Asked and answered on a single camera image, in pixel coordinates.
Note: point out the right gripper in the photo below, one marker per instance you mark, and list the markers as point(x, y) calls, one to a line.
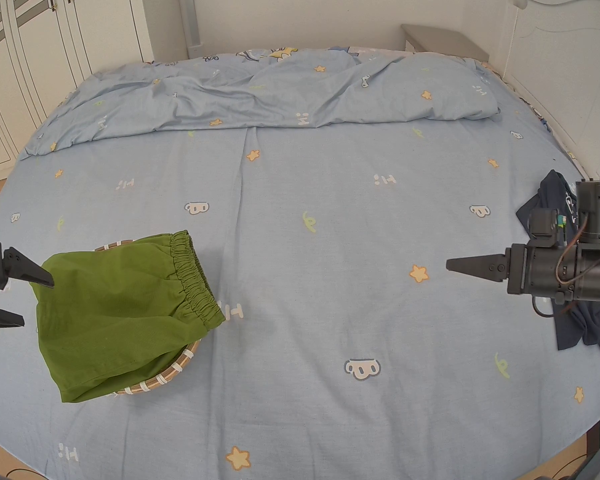
point(542, 273)

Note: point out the green shorts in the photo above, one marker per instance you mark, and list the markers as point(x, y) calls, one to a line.
point(120, 313)

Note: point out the dark blue garment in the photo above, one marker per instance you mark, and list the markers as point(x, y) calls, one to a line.
point(582, 330)

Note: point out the bed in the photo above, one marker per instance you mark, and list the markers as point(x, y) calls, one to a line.
point(330, 268)

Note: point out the round woven basket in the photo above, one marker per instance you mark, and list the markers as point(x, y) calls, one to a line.
point(156, 382)

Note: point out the grey bedside table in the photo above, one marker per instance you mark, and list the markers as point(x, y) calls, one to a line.
point(445, 40)

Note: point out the white wardrobe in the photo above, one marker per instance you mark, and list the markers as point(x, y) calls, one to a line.
point(55, 53)

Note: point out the pale blue quilt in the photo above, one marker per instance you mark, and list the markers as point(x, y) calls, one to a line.
point(280, 98)

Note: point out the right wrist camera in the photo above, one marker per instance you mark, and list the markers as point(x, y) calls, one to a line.
point(544, 225)

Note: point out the white wall duct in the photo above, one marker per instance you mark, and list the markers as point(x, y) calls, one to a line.
point(187, 13)

